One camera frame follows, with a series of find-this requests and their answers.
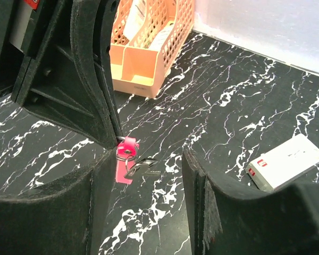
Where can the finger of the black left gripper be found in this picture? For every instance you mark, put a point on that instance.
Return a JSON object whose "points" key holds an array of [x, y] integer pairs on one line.
{"points": [[102, 44]]}

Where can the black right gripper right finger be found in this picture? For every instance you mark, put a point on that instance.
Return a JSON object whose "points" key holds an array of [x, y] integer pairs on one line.
{"points": [[226, 216]]}

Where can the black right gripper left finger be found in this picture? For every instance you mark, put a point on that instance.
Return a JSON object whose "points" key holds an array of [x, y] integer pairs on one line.
{"points": [[64, 216]]}

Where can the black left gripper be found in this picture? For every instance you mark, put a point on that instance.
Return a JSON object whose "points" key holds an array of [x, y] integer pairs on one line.
{"points": [[47, 64]]}

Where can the small dark key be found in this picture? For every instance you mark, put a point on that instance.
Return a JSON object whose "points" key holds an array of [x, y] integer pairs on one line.
{"points": [[142, 167]]}

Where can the white packet in organizer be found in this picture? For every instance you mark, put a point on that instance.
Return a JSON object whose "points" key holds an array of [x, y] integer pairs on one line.
{"points": [[135, 18]]}

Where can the orange plastic file organizer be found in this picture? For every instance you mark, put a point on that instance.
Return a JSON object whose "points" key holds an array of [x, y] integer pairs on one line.
{"points": [[146, 39]]}

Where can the small white red box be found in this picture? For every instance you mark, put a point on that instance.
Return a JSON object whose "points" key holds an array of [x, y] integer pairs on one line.
{"points": [[284, 163]]}

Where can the white label packet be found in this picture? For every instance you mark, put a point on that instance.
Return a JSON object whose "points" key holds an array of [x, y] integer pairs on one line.
{"points": [[160, 38]]}

